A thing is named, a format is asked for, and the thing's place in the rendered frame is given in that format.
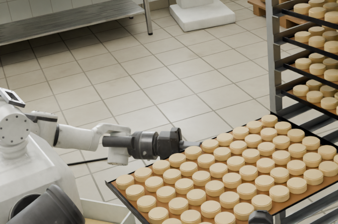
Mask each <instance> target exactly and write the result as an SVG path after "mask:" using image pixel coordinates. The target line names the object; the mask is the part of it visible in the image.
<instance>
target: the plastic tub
mask: <svg viewBox="0 0 338 224"><path fill-rule="evenodd" d="M80 201H81V205H82V209H83V214H82V215H83V216H84V218H85V224H136V222H135V216H134V214H133V213H132V212H131V211H130V210H129V209H128V208H127V207H126V206H123V205H118V204H112V203H107V202H101V201H95V200H90V199H84V198H80Z"/></svg>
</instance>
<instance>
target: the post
mask: <svg viewBox="0 0 338 224"><path fill-rule="evenodd" d="M265 1H266V24H267V47H268V70H269V93H270V111H272V112H274V113H276V111H278V110H280V109H282V98H280V97H278V96H276V95H275V87H276V86H278V85H281V84H282V78H281V72H278V71H275V70H274V61H276V60H278V59H281V47H280V46H278V45H276V44H273V34H276V33H279V32H280V18H277V17H273V16H272V6H275V5H278V4H279V0H265ZM284 217H286V210H284V211H283V212H281V213H279V214H277V215H275V224H280V219H282V218H284Z"/></svg>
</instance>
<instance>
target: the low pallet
mask: <svg viewBox="0 0 338 224"><path fill-rule="evenodd" d="M247 3H249V4H252V5H253V14H254V15H257V16H263V15H266V3H265V2H263V1H261V0H248V1H247ZM308 22H309V21H306V20H303V19H299V18H296V17H293V16H289V15H285V16H282V17H280V26H281V27H284V28H286V29H287V28H291V27H294V26H298V25H302V24H305V23H308Z"/></svg>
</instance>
